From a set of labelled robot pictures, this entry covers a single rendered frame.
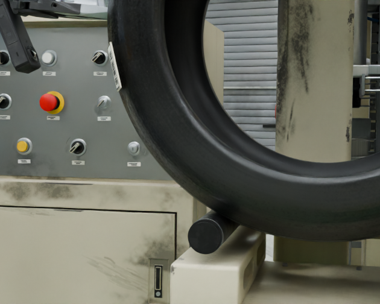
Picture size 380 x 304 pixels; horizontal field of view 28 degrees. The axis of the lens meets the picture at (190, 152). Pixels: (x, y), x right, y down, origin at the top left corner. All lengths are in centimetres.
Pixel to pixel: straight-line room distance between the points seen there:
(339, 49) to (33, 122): 76
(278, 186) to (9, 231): 93
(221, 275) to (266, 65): 965
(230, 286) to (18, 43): 46
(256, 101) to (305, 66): 931
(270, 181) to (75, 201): 81
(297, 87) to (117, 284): 63
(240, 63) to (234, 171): 979
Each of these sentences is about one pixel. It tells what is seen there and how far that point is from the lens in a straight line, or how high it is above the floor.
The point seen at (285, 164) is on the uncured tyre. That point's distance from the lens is 121.
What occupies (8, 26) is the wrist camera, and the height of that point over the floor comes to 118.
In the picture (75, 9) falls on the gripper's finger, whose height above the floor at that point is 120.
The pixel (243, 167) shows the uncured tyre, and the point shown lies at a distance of 94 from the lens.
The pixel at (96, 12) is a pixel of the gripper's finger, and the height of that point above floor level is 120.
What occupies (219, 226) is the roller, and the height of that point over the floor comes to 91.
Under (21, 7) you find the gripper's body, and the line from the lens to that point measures 112.
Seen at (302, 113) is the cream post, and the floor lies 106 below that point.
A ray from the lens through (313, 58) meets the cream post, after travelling 131.
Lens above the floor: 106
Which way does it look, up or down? 3 degrees down
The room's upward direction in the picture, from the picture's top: 1 degrees clockwise
